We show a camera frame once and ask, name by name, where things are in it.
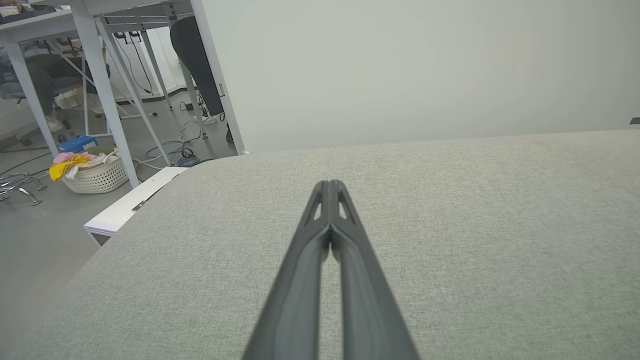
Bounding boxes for white table frame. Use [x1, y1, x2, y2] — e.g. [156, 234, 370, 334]
[0, 0, 201, 189]

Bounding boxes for pink cloth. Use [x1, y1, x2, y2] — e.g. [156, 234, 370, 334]
[53, 151, 99, 166]

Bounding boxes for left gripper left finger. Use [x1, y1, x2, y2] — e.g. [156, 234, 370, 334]
[242, 180, 332, 360]

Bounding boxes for yellow cloth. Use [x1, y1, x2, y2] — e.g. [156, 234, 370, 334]
[48, 154, 92, 182]

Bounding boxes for chrome chair base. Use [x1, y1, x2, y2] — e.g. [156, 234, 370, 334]
[0, 172, 49, 207]

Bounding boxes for pale grey partition panel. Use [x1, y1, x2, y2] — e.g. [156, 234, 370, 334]
[192, 0, 640, 155]

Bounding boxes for seated person dark clothes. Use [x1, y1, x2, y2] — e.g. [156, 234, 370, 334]
[0, 42, 112, 134]

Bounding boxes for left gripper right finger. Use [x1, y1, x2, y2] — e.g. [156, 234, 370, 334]
[330, 180, 421, 360]

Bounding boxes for blue box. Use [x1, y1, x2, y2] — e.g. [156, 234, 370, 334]
[56, 135, 100, 155]

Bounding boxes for white woven laundry basket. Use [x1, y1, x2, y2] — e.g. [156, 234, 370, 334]
[60, 152, 130, 195]

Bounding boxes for white floor cable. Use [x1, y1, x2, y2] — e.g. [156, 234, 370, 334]
[132, 116, 207, 172]

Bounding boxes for person's black trouser leg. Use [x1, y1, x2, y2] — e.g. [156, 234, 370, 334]
[169, 15, 225, 118]

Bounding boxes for white equipment case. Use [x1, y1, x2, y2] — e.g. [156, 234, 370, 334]
[83, 166, 189, 237]

